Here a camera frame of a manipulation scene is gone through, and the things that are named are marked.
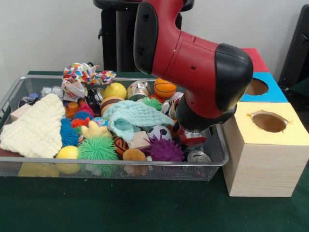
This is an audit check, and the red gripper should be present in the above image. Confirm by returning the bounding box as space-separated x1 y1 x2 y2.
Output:
179 129 207 147

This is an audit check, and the mint green knitted cloth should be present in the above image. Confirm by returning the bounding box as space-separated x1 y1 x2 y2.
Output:
102 100 175 142

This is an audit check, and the colourful rope toy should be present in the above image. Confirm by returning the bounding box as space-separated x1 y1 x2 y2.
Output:
61 62 117 100

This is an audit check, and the cream knitted cloth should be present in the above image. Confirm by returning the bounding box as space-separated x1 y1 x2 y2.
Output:
0 93 66 159

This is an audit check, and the silver mesh bin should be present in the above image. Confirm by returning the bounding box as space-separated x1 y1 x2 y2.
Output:
0 74 229 183

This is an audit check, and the wooden three-hole box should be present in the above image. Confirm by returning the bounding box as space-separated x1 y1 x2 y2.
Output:
222 47 309 198

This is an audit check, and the silver drink can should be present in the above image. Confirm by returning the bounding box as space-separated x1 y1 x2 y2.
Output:
187 151 212 163

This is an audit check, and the purple spiky ball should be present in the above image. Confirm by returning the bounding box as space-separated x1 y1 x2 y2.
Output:
141 135 185 162

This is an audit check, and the toy soccer ball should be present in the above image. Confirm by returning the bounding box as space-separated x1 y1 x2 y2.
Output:
146 125 172 142

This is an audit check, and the orange toy basketball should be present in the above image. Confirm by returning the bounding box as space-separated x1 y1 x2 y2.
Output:
154 78 177 98

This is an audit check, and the brown teddy bear plush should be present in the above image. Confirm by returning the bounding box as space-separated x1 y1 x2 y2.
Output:
123 147 147 161

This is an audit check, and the dark green table cloth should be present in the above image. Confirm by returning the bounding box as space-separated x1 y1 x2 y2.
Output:
0 70 309 232

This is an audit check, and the brown striped toy burger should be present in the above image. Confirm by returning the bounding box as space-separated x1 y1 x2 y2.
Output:
100 96 125 116

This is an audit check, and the green koosh ball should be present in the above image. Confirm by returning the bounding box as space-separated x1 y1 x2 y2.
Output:
77 135 119 160

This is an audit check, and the yellow plush duck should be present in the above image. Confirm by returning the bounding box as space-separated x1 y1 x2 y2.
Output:
81 120 113 140

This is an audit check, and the dark green side-table cloth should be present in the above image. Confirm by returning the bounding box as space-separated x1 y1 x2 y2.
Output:
286 78 309 97

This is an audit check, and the black stand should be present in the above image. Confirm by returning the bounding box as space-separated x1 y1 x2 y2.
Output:
277 4 309 85

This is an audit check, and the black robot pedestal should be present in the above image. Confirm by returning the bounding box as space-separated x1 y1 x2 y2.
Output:
93 0 195 73

